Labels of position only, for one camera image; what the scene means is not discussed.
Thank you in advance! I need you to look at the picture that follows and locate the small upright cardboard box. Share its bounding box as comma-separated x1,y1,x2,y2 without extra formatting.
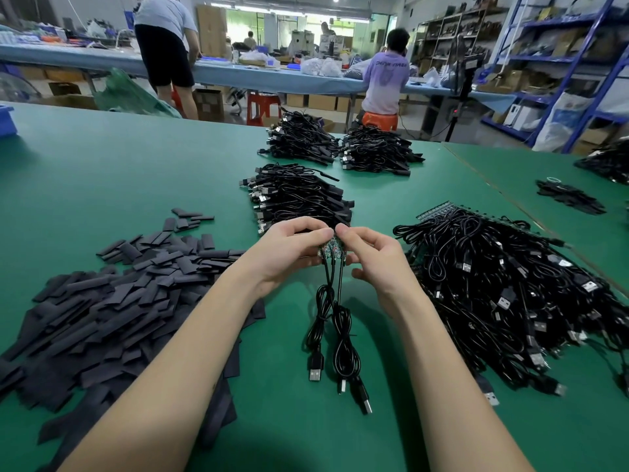
193,87,225,121

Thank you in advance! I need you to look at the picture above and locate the long blue work table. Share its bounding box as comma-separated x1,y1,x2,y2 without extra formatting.
0,44,517,107

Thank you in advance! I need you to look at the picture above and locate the green plastic bag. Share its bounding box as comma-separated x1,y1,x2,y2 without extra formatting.
93,68,183,119

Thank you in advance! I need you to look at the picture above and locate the open cardboard box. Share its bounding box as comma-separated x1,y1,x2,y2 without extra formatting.
39,94,100,111

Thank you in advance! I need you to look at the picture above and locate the white plastic bag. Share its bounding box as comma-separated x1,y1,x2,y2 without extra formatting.
533,93,596,153

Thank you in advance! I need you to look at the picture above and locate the orange plastic stool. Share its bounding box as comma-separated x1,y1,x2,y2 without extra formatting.
360,111,400,132

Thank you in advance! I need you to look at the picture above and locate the person's right forearm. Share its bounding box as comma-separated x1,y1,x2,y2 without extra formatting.
391,292,537,472

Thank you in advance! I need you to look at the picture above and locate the small bundle of cables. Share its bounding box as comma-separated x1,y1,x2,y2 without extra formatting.
535,178,607,216

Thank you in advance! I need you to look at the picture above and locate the dark storage shelf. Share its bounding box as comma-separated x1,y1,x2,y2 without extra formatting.
413,0,505,79

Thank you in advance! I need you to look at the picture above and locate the black tripod stand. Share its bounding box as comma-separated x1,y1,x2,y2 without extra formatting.
429,39,487,144

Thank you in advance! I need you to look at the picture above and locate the large pile of black cables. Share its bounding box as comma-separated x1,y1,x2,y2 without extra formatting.
393,204,629,407

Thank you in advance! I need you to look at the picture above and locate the person's left forearm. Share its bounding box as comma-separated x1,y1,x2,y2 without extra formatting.
59,278,276,472

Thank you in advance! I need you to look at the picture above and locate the bundle of black cables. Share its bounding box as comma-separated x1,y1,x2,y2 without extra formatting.
339,123,427,178
258,109,342,167

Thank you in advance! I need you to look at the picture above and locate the blue plastic bin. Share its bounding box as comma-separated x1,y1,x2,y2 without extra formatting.
0,104,19,138

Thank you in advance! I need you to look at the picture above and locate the joined bunch of black cables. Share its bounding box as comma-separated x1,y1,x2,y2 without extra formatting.
301,239,375,417

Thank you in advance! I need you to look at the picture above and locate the person's left hand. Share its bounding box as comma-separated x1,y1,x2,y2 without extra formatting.
236,216,337,299

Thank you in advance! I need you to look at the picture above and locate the person's right hand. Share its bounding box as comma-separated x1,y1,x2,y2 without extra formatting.
334,224,426,315

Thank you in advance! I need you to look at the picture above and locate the huge heap of black cables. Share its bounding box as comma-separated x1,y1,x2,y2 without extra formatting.
576,139,629,186

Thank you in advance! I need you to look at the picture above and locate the blue metal shelving rack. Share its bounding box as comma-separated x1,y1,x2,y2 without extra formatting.
480,0,629,153

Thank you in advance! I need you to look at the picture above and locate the pile of black sleeve strips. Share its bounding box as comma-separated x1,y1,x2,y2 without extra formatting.
0,207,269,472

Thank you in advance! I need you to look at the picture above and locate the red plastic stool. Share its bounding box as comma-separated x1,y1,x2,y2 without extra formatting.
246,91,282,127

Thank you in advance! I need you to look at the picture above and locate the heap of finished black cables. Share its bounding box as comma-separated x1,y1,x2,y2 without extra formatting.
240,163,356,235

